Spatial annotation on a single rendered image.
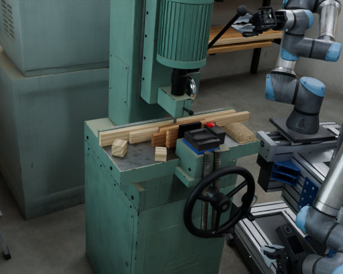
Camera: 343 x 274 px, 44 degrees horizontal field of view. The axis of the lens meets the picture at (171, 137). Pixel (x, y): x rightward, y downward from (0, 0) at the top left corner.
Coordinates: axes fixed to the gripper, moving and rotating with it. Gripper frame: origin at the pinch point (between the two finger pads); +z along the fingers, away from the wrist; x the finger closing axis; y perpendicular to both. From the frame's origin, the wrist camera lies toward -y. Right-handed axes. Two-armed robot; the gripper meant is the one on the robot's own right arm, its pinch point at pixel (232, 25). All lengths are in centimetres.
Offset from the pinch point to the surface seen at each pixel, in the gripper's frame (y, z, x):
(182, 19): 4.5, 22.8, -1.3
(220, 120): -25.6, -3.7, 30.4
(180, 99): -14.7, 18.8, 21.1
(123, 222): -43, 40, 61
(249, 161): -148, -107, 55
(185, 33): 2.6, 21.6, 2.7
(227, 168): 3, 18, 49
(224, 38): -202, -153, -61
